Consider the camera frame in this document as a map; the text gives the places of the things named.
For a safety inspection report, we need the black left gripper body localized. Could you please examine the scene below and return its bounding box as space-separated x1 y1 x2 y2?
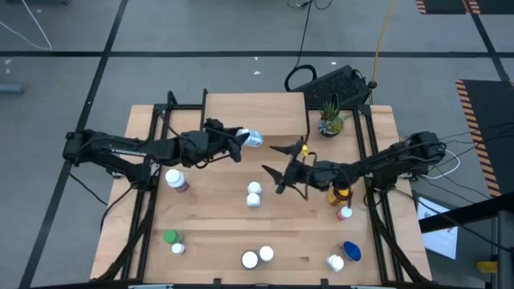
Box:
202 118 238 161

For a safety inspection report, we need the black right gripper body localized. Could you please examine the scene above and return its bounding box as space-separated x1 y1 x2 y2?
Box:
276 140 346 195

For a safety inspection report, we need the white-capped bottle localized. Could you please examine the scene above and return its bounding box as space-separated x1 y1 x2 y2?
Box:
235 127 265 149

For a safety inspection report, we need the amber bottle with yellow cap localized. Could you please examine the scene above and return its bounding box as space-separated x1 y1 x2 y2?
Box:
325 185 354 208

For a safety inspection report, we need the wooden shelf with black legs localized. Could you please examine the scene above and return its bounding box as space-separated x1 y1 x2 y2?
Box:
202 88 312 141

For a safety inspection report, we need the small pink bottle, white cap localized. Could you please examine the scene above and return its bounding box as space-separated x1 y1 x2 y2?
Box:
336 205 354 222

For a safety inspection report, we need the succulent plant in dark pot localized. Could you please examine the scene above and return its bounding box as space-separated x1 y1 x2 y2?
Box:
317 94 349 138

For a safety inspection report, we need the maroon bottle with white cap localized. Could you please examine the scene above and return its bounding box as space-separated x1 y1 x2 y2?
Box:
164 168 190 193

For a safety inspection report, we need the black perforated box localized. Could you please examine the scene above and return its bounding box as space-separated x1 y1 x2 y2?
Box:
292 63 371 108

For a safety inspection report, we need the white aspirin bottle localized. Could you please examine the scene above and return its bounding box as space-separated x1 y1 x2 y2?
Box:
258 245 275 263

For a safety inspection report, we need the bottle with blue cap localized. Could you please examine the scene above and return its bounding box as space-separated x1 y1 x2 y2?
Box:
339 240 362 263

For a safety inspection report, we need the gummy supplement bottle, green label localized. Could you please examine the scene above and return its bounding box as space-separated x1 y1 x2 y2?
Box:
240 250 260 271

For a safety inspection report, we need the bottle with green cap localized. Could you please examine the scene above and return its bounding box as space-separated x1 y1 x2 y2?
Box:
162 229 186 246

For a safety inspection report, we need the white paper sheet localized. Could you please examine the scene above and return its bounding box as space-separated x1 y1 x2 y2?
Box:
416 195 459 261

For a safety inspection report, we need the black metal bar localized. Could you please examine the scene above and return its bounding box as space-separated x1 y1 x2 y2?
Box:
418 191 514 234

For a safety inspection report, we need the black mat with striped edge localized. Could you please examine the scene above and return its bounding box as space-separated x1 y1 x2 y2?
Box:
455 79 514 198
415 0 514 16

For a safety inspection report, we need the yellow plastic object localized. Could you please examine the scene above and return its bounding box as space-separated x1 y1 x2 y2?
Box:
476 260 499 275

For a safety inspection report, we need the grey floor object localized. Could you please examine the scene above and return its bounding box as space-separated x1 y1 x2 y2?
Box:
0 83 26 96

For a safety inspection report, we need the grey bar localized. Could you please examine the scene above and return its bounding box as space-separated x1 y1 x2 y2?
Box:
7 0 72 6

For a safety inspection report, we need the black aluminium table frame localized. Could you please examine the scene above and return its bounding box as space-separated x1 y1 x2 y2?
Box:
90 88 434 289

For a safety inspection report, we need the black looped floor cable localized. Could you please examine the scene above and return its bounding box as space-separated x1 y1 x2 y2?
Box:
284 0 334 93

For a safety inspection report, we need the yellow cable with black plug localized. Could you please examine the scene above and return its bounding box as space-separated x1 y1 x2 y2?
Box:
369 0 398 90

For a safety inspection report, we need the white cable loop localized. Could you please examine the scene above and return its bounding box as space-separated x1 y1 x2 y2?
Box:
419 148 462 181

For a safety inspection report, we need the grey metal post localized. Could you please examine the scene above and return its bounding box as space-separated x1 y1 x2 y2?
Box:
490 210 514 289

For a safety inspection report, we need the white floor cable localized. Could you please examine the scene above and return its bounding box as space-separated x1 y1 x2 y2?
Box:
0 0 53 51

